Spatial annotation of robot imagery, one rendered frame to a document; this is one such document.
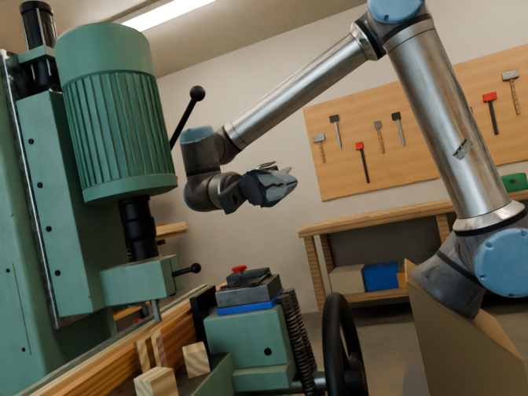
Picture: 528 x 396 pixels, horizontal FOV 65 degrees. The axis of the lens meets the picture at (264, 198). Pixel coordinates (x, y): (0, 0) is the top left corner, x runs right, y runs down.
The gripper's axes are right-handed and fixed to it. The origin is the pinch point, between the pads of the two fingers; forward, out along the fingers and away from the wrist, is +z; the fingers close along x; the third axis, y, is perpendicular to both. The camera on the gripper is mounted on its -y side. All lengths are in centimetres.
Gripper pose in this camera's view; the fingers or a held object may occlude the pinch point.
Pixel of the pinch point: (289, 183)
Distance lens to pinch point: 84.4
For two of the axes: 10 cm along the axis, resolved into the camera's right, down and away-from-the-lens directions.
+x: 3.7, 9.0, 2.3
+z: 6.7, -0.9, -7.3
